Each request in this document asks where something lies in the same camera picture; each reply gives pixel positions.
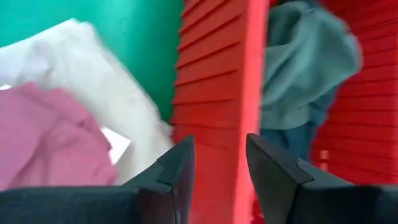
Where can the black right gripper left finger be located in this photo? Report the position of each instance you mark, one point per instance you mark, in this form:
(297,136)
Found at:
(140,205)

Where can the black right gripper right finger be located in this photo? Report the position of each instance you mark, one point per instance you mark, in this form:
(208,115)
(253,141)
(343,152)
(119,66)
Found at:
(295,202)

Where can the maroon shirt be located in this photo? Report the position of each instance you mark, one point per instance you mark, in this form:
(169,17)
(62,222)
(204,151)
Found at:
(46,140)

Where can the beige shirt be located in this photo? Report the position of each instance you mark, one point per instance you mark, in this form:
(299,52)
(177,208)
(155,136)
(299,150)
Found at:
(93,62)

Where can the red plastic laundry basket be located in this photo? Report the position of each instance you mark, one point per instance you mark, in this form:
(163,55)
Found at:
(217,77)

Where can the dark blue jeans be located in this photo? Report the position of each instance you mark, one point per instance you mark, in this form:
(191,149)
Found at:
(289,140)

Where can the dark green garment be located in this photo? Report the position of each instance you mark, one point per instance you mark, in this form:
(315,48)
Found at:
(304,62)

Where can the green table mat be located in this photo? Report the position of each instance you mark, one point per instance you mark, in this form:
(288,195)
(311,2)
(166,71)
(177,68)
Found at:
(140,31)

